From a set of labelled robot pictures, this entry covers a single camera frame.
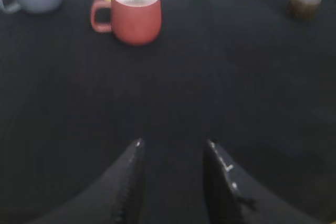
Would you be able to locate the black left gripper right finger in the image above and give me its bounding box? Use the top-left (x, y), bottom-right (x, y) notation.
top-left (203, 140), bottom-right (319, 224)

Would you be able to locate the dark red ceramic mug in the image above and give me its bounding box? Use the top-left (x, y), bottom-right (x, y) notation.
top-left (90, 0), bottom-right (162, 46)

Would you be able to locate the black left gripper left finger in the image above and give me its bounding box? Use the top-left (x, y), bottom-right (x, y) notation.
top-left (33, 138), bottom-right (145, 223)

